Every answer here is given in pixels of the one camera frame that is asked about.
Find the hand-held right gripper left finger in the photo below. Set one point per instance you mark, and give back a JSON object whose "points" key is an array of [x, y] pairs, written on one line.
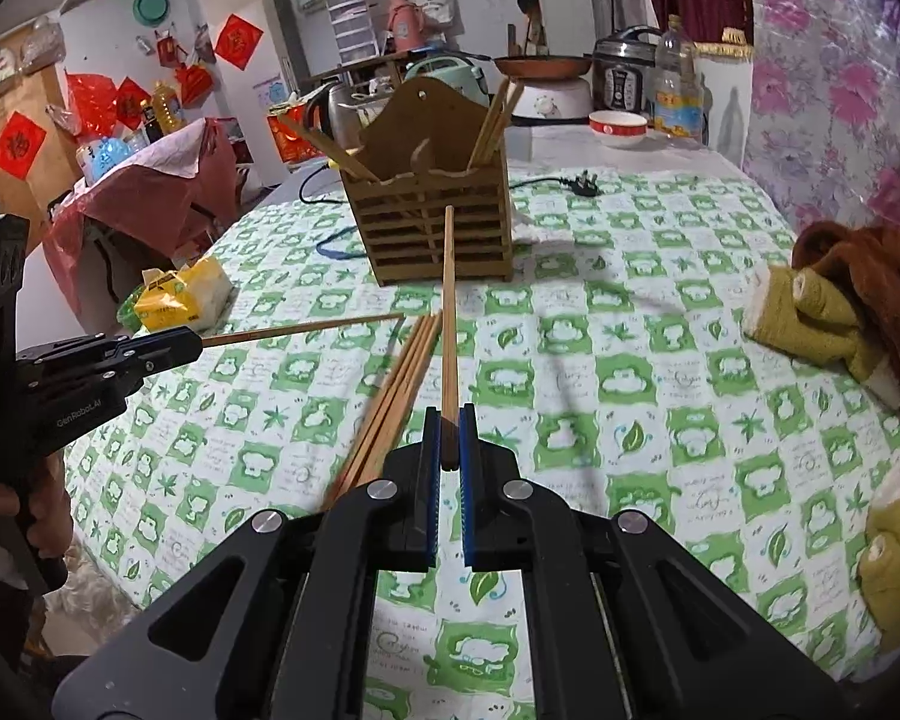
{"points": [[433, 480]]}

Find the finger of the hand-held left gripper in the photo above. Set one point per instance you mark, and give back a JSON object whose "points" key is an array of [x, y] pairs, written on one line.
{"points": [[161, 358], [165, 337]]}

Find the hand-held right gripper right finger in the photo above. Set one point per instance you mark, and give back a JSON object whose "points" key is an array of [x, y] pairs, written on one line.
{"points": [[469, 480]]}

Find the bundle of wooden chopsticks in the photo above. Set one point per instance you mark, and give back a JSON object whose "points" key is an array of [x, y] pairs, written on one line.
{"points": [[390, 405]]}

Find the wooden chopstick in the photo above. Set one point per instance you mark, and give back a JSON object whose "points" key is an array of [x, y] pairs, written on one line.
{"points": [[345, 157], [300, 328], [448, 315], [322, 148]]}

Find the brown wooden chopstick holder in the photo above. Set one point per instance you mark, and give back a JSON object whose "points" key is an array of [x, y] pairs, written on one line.
{"points": [[427, 232]]}

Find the yellow tissue pack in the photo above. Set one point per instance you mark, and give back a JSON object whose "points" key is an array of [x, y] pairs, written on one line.
{"points": [[184, 292]]}

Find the red plastic cover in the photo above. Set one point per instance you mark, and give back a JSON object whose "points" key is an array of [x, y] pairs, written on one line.
{"points": [[142, 202]]}

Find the green checked tablecloth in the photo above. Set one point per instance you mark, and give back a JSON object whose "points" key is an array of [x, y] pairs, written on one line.
{"points": [[607, 405]]}

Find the light blue package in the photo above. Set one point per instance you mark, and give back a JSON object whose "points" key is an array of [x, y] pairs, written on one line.
{"points": [[103, 159]]}

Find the dark sauce bottle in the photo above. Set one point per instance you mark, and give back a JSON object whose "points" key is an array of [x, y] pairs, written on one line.
{"points": [[151, 124]]}

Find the yellow oil bottle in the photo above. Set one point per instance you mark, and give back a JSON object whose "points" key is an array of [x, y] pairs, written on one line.
{"points": [[167, 111]]}

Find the red gift bag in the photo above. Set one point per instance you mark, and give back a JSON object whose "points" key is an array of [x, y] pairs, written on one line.
{"points": [[289, 139]]}

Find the small red diamond paper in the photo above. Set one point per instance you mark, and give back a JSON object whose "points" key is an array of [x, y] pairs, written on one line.
{"points": [[130, 101]]}

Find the large red diamond paper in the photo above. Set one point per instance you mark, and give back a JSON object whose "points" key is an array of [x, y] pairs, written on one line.
{"points": [[16, 144]]}

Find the red foil decoration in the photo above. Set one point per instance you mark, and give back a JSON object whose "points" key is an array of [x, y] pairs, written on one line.
{"points": [[88, 101]]}

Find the white refrigerator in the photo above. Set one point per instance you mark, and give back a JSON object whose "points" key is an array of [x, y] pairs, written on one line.
{"points": [[274, 90]]}

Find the stainless steel kettle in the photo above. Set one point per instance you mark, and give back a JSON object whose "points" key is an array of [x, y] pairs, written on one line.
{"points": [[337, 116]]}

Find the red diamond paper on refrigerator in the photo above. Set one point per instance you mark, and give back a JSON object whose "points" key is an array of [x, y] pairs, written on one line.
{"points": [[238, 41]]}

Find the green round plate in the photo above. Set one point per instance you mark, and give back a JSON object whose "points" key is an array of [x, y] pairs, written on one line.
{"points": [[152, 7]]}

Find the plastic drawer unit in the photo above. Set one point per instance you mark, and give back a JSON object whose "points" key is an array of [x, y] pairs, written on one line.
{"points": [[351, 22]]}

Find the red and white bowl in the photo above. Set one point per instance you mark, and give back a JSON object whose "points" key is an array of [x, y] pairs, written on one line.
{"points": [[619, 129]]}

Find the white cooker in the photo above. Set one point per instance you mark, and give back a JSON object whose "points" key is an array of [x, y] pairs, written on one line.
{"points": [[555, 101]]}

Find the light blue rice cooker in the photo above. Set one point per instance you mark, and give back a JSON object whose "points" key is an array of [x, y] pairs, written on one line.
{"points": [[454, 75]]}

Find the pink thermos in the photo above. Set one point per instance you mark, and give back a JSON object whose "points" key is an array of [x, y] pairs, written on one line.
{"points": [[405, 22]]}

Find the copper frying pan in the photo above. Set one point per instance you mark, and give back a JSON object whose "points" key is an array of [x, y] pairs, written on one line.
{"points": [[544, 66]]}

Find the silver black pressure cooker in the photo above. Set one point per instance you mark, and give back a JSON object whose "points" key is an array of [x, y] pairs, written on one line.
{"points": [[626, 75]]}

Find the brown fleece jacket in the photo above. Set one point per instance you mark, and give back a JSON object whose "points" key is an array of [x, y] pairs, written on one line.
{"points": [[870, 292]]}

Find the clear plastic bottle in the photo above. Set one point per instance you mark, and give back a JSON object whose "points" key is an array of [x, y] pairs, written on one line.
{"points": [[679, 90]]}

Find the floral plastic sheet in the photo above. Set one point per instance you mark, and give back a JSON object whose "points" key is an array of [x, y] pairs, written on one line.
{"points": [[840, 90]]}

